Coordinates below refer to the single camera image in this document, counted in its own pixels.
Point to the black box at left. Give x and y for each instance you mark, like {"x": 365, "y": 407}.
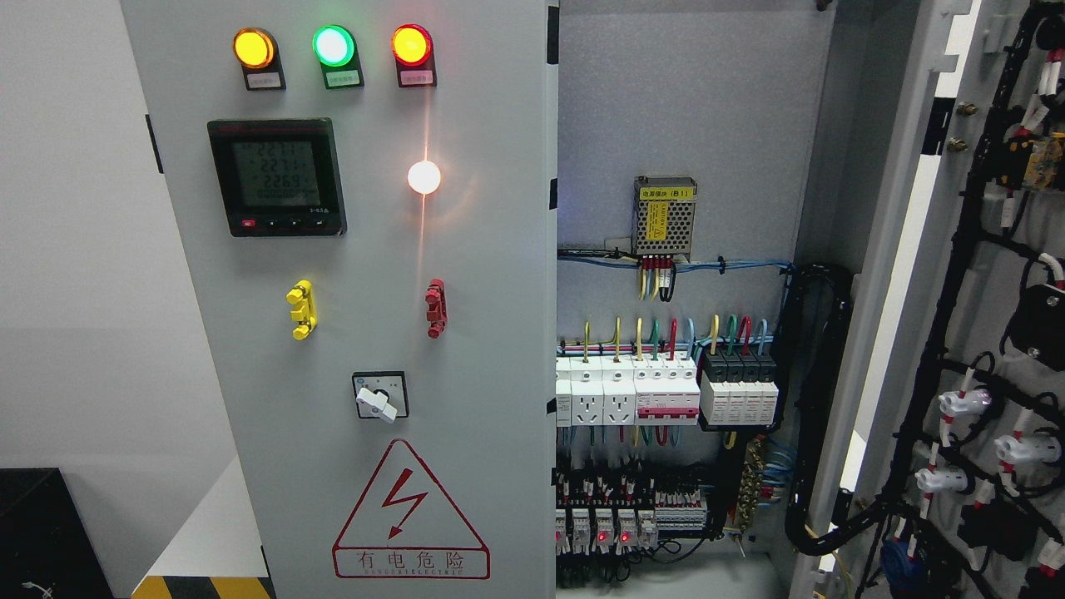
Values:
{"x": 44, "y": 547}

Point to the red indicator lamp left door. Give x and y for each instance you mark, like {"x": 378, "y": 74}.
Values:
{"x": 413, "y": 49}

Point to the white glowing indicator lamp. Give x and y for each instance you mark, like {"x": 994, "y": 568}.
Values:
{"x": 424, "y": 177}

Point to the yellow indicator lamp left door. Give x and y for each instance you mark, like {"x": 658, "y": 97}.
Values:
{"x": 258, "y": 55}

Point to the white rotary selector switch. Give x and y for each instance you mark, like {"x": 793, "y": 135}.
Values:
{"x": 381, "y": 394}

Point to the grey cabinet door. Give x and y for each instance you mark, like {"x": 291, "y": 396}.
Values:
{"x": 930, "y": 432}
{"x": 477, "y": 395}

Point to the red electric hazard warning sticker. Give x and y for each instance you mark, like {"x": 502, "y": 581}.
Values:
{"x": 405, "y": 524}

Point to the black digital power meter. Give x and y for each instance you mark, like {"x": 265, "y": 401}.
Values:
{"x": 278, "y": 177}

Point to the yellow terminal connector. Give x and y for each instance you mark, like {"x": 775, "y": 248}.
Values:
{"x": 302, "y": 309}

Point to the red terminal connector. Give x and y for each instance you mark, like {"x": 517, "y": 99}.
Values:
{"x": 437, "y": 309}

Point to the green indicator lamp left door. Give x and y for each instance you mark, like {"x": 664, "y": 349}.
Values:
{"x": 338, "y": 56}

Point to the grey cabinet body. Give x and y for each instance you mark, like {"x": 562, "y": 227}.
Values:
{"x": 801, "y": 122}

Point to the black white surge protector block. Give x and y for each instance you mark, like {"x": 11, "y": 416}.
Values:
{"x": 737, "y": 391}

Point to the white socket breaker row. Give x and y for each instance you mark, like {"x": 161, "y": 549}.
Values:
{"x": 605, "y": 391}

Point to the metal mesh power supply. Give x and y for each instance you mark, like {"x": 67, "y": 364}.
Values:
{"x": 664, "y": 215}

